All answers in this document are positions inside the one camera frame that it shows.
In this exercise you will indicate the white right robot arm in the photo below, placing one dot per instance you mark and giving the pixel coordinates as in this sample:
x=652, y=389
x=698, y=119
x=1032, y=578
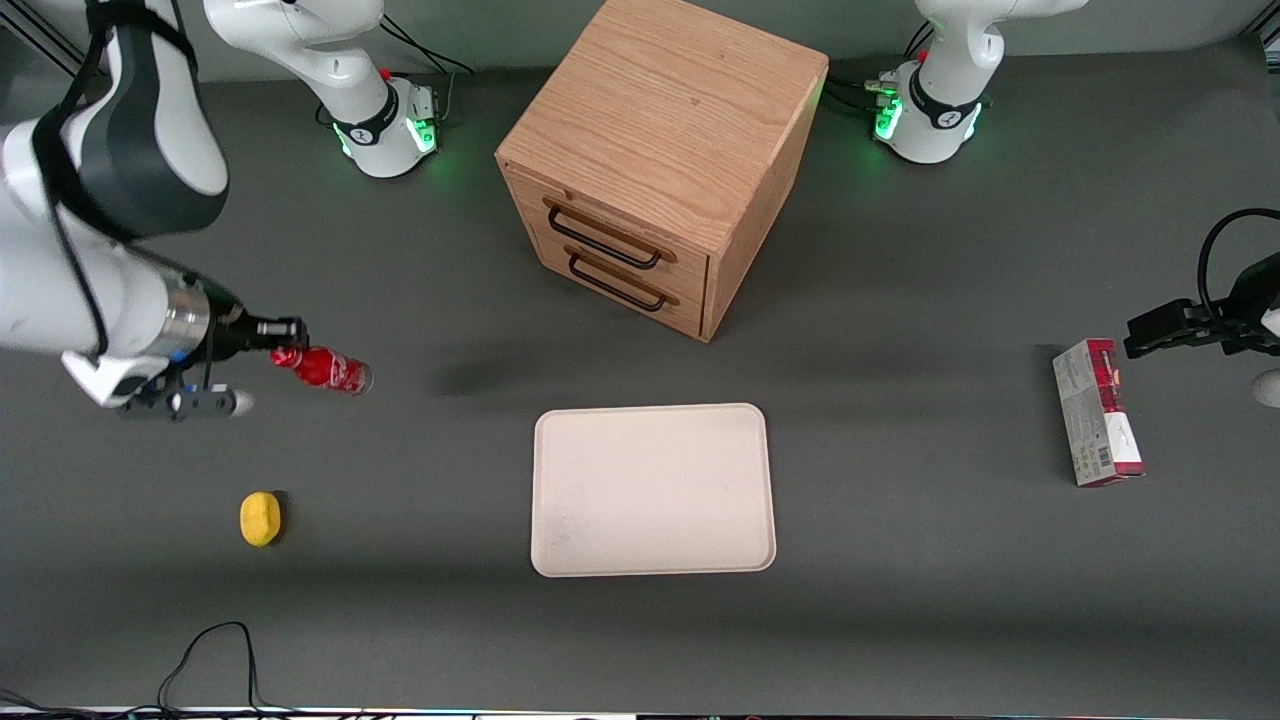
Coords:
x=60, y=290

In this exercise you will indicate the grey and red carton box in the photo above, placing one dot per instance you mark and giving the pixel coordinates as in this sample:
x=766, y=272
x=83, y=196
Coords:
x=1095, y=412

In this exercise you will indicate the beige rectangular tray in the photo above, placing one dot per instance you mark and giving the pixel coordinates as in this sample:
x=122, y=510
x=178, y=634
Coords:
x=652, y=490

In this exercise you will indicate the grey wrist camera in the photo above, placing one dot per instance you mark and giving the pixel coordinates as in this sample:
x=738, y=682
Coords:
x=1270, y=388
x=195, y=402

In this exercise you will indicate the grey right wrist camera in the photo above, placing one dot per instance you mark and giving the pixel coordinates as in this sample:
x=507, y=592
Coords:
x=195, y=402

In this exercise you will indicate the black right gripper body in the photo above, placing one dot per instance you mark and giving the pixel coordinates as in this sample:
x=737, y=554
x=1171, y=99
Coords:
x=229, y=332

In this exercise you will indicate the wooden drawer cabinet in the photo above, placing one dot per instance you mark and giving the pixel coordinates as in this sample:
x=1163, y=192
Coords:
x=670, y=110

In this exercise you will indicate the yellow lemon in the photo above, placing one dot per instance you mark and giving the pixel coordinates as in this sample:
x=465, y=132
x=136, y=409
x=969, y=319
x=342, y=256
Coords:
x=260, y=519

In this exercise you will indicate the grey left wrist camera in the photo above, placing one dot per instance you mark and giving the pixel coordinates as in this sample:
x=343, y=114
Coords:
x=1270, y=388

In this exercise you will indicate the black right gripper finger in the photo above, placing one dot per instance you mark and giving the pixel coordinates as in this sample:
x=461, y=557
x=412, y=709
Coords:
x=285, y=325
x=285, y=341

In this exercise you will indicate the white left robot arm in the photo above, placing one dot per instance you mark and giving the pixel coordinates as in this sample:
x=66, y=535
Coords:
x=945, y=100

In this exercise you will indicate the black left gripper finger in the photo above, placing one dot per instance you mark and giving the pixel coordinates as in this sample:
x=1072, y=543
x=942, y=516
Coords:
x=1170, y=325

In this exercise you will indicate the black aluminium frame strut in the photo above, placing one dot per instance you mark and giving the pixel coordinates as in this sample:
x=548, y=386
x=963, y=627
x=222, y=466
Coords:
x=1265, y=30

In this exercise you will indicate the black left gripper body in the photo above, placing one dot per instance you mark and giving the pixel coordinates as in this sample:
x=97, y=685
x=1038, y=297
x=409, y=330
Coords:
x=1250, y=300

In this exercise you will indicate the red coke bottle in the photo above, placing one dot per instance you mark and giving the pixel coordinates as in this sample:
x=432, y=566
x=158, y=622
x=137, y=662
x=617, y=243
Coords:
x=335, y=370

